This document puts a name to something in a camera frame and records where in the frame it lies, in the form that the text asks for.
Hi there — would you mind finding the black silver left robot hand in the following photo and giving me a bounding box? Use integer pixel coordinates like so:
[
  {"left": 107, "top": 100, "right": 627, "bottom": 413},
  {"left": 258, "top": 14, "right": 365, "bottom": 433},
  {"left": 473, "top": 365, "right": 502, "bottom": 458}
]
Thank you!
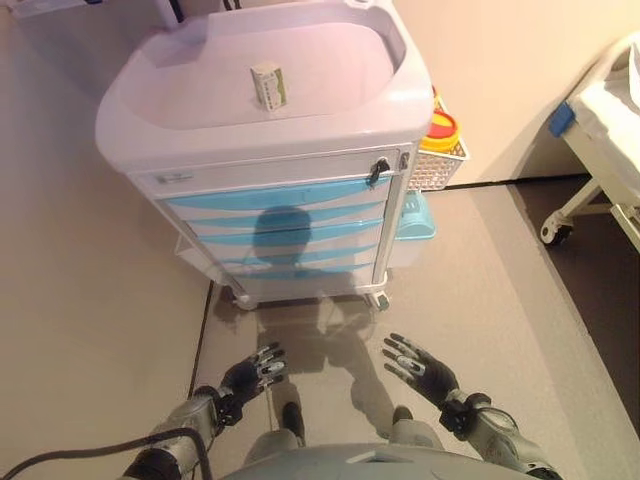
[{"left": 219, "top": 341, "right": 287, "bottom": 401}]

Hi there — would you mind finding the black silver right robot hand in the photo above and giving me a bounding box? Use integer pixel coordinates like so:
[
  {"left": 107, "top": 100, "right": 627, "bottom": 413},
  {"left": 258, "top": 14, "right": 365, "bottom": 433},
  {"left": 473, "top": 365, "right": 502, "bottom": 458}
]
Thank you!
[{"left": 382, "top": 333, "right": 461, "bottom": 401}]

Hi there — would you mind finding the green white medicine box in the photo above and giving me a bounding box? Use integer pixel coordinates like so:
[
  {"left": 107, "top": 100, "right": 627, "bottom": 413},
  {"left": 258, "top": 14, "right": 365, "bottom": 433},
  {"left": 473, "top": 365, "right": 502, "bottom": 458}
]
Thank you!
[{"left": 249, "top": 62, "right": 290, "bottom": 117}]

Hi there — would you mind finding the silver left robot leg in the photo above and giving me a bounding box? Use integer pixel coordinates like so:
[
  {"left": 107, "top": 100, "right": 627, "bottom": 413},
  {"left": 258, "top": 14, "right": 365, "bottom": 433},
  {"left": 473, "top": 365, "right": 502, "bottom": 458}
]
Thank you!
[{"left": 247, "top": 399, "right": 307, "bottom": 469}]

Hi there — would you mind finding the silver robot leg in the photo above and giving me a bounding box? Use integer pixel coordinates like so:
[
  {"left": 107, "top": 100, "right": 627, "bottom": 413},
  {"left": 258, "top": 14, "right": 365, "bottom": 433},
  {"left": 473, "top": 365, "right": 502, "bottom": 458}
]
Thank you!
[
  {"left": 247, "top": 399, "right": 307, "bottom": 469},
  {"left": 387, "top": 405, "right": 436, "bottom": 449}
]

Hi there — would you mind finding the silver right robot leg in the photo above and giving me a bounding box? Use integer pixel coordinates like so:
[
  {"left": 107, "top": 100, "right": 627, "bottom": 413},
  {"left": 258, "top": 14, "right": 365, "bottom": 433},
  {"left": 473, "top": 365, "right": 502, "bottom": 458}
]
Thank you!
[{"left": 387, "top": 405, "right": 436, "bottom": 449}]

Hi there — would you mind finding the grey robot torso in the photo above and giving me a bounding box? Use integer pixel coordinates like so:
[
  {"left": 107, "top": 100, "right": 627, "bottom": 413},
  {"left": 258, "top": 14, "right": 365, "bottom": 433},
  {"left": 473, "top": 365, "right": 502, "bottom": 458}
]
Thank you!
[{"left": 227, "top": 442, "right": 506, "bottom": 480}]

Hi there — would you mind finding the clear plastic side holder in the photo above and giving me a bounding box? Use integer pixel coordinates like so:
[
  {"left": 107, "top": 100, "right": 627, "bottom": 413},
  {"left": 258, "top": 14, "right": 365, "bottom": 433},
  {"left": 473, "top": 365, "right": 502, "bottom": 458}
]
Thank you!
[{"left": 173, "top": 232, "right": 226, "bottom": 281}]

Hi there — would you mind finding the translucent bin blue lid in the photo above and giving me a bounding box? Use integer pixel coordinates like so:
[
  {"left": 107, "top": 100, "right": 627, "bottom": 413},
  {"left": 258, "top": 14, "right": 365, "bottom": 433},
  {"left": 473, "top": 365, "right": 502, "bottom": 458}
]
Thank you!
[{"left": 392, "top": 192, "right": 439, "bottom": 269}]

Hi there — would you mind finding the bed caster wheel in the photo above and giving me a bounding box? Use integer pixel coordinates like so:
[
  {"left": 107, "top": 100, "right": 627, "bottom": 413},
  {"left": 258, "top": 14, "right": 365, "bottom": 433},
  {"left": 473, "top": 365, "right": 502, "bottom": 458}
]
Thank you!
[{"left": 539, "top": 217, "right": 574, "bottom": 246}]

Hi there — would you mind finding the black cart key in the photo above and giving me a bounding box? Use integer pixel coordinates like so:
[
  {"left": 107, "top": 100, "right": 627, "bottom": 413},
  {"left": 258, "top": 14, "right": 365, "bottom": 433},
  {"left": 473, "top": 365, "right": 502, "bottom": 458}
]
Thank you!
[{"left": 367, "top": 157, "right": 392, "bottom": 191}]

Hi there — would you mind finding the white medical cart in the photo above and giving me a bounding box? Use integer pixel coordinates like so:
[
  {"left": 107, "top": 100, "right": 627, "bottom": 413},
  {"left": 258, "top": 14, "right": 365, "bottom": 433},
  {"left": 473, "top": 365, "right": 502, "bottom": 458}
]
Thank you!
[{"left": 94, "top": 0, "right": 434, "bottom": 311}]

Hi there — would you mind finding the blue bed clamp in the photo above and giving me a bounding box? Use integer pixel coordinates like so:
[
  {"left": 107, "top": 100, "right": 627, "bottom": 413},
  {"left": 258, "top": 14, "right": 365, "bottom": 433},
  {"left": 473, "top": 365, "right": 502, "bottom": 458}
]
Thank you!
[{"left": 548, "top": 102, "right": 576, "bottom": 137}]

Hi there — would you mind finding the white hospital bed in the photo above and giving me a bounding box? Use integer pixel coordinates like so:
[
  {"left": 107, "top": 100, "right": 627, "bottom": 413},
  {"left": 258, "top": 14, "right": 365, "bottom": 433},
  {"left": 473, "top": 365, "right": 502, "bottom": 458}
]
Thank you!
[{"left": 539, "top": 34, "right": 640, "bottom": 246}]

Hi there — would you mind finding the thick black cable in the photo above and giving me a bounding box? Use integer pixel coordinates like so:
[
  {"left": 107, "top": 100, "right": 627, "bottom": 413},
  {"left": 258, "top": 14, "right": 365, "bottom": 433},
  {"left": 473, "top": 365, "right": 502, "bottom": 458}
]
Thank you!
[{"left": 0, "top": 427, "right": 211, "bottom": 480}]

